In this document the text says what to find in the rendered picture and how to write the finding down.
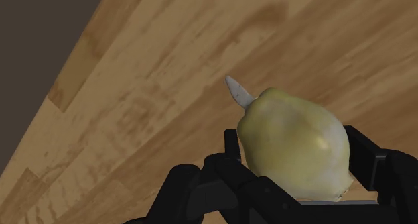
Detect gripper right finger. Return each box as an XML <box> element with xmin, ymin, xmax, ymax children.
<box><xmin>342</xmin><ymin>125</ymin><xmax>418</xmax><ymax>224</ymax></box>

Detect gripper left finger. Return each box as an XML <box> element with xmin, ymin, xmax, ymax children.
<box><xmin>124</xmin><ymin>129</ymin><xmax>301</xmax><ymax>224</ymax></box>

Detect yellow-green pear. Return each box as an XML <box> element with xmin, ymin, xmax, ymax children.
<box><xmin>224</xmin><ymin>74</ymin><xmax>356</xmax><ymax>203</ymax></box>

